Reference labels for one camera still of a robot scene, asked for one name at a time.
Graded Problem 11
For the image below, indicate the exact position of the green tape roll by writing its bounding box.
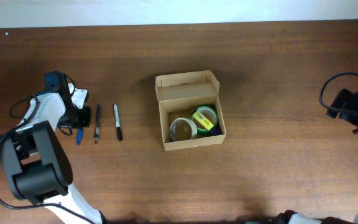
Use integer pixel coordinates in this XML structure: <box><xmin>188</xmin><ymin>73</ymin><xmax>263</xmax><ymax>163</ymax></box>
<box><xmin>191</xmin><ymin>105</ymin><xmax>221</xmax><ymax>136</ymax></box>

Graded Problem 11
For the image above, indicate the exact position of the dark grey pen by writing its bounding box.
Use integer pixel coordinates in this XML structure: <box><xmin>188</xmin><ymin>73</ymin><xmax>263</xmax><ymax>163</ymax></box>
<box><xmin>94</xmin><ymin>104</ymin><xmax>102</xmax><ymax>144</ymax></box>

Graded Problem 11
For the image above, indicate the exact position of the black permanent marker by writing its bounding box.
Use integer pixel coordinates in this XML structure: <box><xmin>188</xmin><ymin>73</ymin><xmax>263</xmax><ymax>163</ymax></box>
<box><xmin>113</xmin><ymin>104</ymin><xmax>123</xmax><ymax>141</ymax></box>

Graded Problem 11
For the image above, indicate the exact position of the open cardboard box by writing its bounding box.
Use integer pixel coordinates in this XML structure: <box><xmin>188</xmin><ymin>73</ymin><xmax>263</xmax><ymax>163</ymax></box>
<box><xmin>155</xmin><ymin>70</ymin><xmax>226</xmax><ymax>151</ymax></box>

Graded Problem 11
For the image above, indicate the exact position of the yellow highlighter marker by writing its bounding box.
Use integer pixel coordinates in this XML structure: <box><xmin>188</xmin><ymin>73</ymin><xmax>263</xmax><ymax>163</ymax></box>
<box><xmin>192</xmin><ymin>110</ymin><xmax>221</xmax><ymax>135</ymax></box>

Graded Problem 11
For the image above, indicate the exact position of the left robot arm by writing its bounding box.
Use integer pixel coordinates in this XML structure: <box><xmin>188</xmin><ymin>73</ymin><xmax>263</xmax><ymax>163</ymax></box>
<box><xmin>0</xmin><ymin>71</ymin><xmax>107</xmax><ymax>223</ymax></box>

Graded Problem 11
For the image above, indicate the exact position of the white tape roll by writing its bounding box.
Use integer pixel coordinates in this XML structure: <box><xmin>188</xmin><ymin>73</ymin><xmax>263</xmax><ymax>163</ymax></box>
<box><xmin>170</xmin><ymin>118</ymin><xmax>198</xmax><ymax>142</ymax></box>

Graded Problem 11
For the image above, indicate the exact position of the blue ballpoint pen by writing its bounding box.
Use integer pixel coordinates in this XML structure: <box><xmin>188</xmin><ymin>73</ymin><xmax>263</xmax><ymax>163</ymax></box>
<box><xmin>76</xmin><ymin>128</ymin><xmax>83</xmax><ymax>146</ymax></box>

